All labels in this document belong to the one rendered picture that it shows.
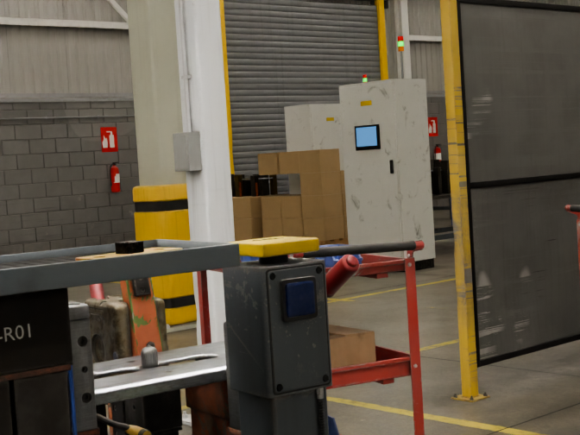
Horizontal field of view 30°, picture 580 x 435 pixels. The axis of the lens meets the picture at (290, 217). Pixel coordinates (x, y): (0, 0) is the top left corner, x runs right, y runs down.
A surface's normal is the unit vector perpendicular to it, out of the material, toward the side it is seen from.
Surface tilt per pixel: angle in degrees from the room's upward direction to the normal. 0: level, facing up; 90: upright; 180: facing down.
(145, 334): 78
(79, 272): 90
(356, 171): 90
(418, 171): 90
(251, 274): 90
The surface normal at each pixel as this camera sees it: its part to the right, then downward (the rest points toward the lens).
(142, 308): 0.54, -0.20
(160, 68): 0.66, 0.00
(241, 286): -0.82, 0.08
